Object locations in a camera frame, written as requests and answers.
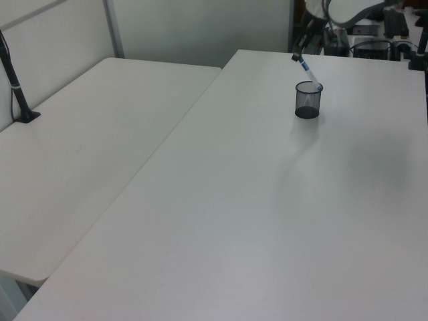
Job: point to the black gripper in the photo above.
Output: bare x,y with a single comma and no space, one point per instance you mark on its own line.
316,28

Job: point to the blue and white marker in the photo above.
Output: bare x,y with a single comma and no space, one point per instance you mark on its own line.
309,72

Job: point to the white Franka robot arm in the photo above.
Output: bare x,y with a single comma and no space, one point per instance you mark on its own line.
316,7

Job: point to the black electronics unit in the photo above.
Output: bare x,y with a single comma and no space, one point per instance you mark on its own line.
335,41

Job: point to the black mesh pen cup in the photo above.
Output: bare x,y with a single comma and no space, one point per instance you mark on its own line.
308,103

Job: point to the dark controller box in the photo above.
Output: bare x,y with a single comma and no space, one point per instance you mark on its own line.
371,48

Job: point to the black box with orange mark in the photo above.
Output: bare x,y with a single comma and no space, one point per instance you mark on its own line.
396,21

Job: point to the white adjacent table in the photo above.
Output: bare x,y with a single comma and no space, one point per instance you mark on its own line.
83,150

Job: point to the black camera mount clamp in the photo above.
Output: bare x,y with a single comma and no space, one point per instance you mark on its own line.
419,55

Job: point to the black camera stand pole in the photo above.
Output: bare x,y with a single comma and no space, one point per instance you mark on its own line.
16,90

